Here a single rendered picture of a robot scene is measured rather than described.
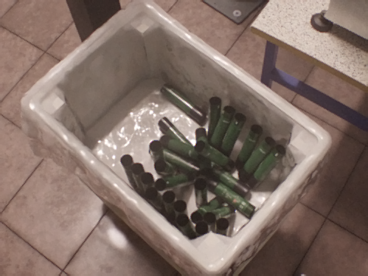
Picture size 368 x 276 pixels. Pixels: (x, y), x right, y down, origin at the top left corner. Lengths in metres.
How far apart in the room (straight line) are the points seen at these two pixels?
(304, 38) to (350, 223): 0.83
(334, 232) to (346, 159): 0.29
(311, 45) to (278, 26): 0.09
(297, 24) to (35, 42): 1.34
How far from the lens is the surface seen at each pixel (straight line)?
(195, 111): 1.33
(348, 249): 1.76
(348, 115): 1.44
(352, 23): 1.11
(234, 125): 1.20
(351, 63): 1.14
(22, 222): 1.85
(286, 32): 1.15
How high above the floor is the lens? 1.65
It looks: 64 degrees down
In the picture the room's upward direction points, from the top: 7 degrees counter-clockwise
